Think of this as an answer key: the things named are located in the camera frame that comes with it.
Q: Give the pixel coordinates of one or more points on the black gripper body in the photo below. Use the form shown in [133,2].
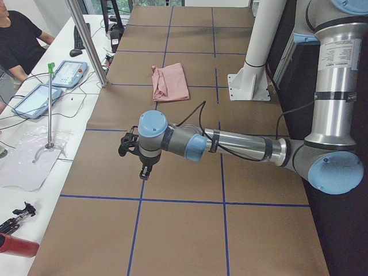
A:
[148,161]

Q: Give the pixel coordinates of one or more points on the far blue teach pendant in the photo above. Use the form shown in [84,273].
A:
[69,73]

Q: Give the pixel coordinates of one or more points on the clear plastic bag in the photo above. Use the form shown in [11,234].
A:
[27,166]

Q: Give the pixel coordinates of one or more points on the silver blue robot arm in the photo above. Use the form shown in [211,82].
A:
[326,157]

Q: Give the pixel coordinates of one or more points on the near blue teach pendant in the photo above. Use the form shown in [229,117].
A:
[34,104]

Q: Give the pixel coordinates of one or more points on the metal reacher grabber stick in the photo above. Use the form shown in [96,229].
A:
[50,145]

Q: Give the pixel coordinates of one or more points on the black keyboard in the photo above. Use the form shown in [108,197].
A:
[78,42]

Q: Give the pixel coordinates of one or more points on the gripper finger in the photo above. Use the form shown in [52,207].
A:
[145,172]

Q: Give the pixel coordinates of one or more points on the aluminium frame post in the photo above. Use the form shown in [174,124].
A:
[81,26]

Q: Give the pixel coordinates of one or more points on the red cylinder bottle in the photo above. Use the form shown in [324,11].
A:
[19,247]

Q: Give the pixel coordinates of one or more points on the pink Snoopy t-shirt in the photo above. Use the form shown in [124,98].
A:
[169,83]

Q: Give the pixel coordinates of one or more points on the black folded mini tripod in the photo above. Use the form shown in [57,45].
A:
[13,223]

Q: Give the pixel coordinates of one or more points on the blue teach pendant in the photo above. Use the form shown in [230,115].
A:
[34,104]
[69,73]

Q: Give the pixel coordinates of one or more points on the black computer mouse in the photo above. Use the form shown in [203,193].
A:
[75,52]

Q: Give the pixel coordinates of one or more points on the person in black shirt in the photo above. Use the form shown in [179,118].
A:
[20,47]

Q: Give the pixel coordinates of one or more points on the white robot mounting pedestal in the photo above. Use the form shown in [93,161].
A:
[250,83]

